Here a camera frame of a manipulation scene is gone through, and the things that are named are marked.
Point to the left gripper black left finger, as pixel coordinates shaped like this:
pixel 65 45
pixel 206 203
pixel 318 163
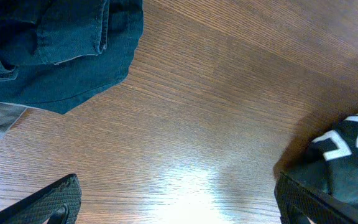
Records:
pixel 58 203

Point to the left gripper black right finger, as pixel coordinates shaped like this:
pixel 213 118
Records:
pixel 298 203

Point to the black garment under pile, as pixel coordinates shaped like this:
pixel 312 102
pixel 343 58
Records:
pixel 330 163

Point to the folded navy blue garment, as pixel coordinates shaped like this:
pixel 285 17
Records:
pixel 57 54

